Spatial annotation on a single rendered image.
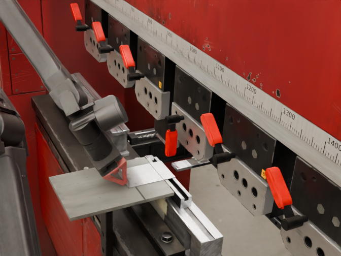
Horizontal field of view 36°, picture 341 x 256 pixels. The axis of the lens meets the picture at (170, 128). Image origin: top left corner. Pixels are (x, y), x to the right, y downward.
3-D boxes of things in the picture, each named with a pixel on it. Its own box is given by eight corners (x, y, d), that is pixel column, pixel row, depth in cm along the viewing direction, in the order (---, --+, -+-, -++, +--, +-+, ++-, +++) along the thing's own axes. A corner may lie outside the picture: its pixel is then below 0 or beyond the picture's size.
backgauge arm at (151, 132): (115, 161, 188) (116, 126, 182) (261, 130, 215) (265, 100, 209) (124, 172, 182) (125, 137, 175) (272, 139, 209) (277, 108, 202)
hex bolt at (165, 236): (159, 237, 127) (159, 232, 126) (169, 234, 128) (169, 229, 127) (164, 244, 125) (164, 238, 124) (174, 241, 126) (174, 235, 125)
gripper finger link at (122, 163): (128, 165, 132) (111, 140, 127) (139, 180, 127) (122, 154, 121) (106, 182, 131) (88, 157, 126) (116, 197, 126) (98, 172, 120)
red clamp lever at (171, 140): (162, 155, 113) (164, 115, 109) (178, 151, 115) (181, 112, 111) (166, 159, 112) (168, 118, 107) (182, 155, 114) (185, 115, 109)
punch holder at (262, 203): (215, 179, 102) (224, 102, 94) (251, 170, 106) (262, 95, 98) (260, 223, 90) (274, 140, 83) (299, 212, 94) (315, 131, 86)
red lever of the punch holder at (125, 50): (118, 43, 126) (130, 79, 123) (134, 42, 128) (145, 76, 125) (116, 48, 127) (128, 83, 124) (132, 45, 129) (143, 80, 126)
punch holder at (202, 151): (169, 133, 118) (173, 64, 110) (202, 127, 121) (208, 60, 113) (203, 166, 106) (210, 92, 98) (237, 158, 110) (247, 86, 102)
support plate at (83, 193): (48, 180, 131) (48, 177, 131) (144, 159, 142) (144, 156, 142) (70, 221, 117) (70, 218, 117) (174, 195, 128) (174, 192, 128)
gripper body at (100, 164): (108, 139, 130) (94, 118, 125) (124, 159, 122) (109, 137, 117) (87, 155, 129) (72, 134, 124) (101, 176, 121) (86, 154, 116)
